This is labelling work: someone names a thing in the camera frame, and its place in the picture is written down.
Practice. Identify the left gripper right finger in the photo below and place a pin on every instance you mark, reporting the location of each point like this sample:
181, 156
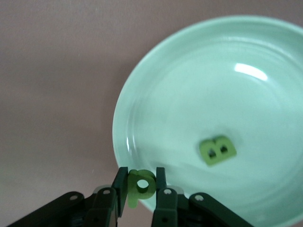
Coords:
189, 212

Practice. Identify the green foam letter B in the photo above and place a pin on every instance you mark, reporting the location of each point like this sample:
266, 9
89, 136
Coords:
206, 145

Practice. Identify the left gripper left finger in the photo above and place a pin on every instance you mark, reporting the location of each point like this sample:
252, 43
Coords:
71, 212

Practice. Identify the green foam letter p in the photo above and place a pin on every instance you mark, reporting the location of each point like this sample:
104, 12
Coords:
132, 196

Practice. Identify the brown table mat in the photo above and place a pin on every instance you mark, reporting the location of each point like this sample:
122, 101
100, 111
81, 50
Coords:
47, 71

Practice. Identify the light green plate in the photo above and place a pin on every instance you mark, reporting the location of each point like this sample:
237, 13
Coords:
213, 82

